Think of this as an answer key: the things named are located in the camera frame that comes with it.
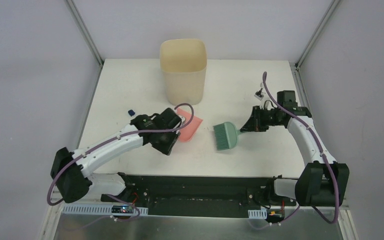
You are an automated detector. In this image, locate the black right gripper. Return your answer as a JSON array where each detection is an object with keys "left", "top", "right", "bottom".
[{"left": 241, "top": 105, "right": 283, "bottom": 132}]

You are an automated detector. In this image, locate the pink plastic dustpan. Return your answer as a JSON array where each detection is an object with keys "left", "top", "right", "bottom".
[{"left": 176, "top": 108, "right": 203, "bottom": 143}]

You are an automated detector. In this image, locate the green hand brush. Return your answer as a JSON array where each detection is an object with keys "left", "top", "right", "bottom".
[{"left": 212, "top": 121, "right": 244, "bottom": 151}]

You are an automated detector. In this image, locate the small blue scrap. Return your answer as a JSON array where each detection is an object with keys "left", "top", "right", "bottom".
[{"left": 128, "top": 109, "right": 136, "bottom": 117}]

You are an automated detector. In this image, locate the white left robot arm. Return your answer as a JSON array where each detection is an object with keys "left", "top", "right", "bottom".
[{"left": 50, "top": 108, "right": 182, "bottom": 203}]

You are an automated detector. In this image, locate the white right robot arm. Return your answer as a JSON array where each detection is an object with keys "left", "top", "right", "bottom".
[{"left": 240, "top": 90, "right": 350, "bottom": 207}]

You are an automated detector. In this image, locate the beige plastic waste bin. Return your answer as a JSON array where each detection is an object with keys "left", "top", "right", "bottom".
[{"left": 159, "top": 38, "right": 208, "bottom": 105}]

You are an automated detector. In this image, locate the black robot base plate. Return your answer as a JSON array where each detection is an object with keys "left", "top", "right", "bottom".
[{"left": 116, "top": 173, "right": 296, "bottom": 218}]

